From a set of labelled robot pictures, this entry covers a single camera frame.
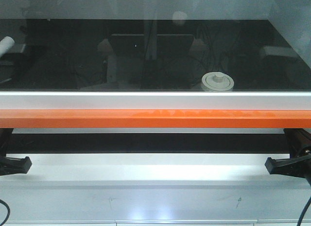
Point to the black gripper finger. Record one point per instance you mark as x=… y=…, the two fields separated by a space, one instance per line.
x=289 y=166
x=10 y=165

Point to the glass jar with white lid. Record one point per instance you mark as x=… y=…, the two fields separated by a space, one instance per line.
x=216 y=82

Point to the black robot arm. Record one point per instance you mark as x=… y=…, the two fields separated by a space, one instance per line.
x=299 y=142

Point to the white pipe at left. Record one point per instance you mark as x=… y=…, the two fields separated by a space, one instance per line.
x=5 y=45

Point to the orange sash handle bar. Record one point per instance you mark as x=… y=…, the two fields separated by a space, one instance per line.
x=153 y=118

